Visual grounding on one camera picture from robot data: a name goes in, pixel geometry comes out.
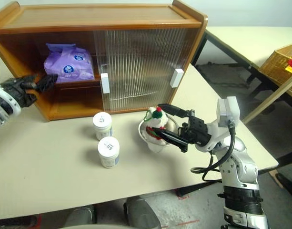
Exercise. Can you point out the purple package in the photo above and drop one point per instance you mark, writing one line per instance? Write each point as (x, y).
(67, 64)

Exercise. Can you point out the wicker basket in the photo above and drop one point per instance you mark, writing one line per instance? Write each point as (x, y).
(276, 64)

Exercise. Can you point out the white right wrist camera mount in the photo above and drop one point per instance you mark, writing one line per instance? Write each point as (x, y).
(228, 107)

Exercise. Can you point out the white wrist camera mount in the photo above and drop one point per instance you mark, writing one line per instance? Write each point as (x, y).
(14, 108)
(228, 107)

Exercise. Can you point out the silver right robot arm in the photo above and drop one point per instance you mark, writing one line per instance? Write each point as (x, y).
(238, 167)

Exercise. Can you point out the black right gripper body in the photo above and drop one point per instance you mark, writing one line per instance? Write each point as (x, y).
(195, 131)

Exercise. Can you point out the beige table black legs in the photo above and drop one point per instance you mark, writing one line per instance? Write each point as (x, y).
(243, 40)

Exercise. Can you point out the white plush toy red hat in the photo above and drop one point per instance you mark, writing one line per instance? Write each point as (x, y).
(157, 121)

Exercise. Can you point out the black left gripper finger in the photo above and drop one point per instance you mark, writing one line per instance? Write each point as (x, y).
(49, 78)
(45, 87)

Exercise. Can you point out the white bottle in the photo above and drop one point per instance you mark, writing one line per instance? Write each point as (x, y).
(108, 152)
(102, 124)

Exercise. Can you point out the beige wooden slat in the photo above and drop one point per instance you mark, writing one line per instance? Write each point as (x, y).
(269, 97)

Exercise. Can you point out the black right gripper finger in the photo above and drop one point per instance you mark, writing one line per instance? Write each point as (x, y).
(174, 140)
(176, 111)

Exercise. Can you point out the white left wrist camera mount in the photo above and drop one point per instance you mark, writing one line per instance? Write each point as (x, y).
(14, 108)

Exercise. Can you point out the dark rounded robot leg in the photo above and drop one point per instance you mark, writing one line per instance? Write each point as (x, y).
(141, 212)
(81, 217)

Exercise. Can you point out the red floor tape mark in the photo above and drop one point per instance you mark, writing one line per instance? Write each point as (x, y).
(39, 220)
(182, 196)

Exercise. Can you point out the black table base foot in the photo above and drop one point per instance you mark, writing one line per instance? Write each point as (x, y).
(287, 184)

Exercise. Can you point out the metal bowl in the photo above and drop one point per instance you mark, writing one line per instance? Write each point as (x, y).
(155, 148)

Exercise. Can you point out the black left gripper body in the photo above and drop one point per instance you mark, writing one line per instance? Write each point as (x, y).
(17, 88)

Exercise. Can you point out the ribbed glass sliding door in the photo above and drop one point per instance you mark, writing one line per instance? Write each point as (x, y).
(122, 100)
(148, 59)

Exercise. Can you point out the wooden cabinet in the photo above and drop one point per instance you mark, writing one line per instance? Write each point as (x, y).
(100, 16)

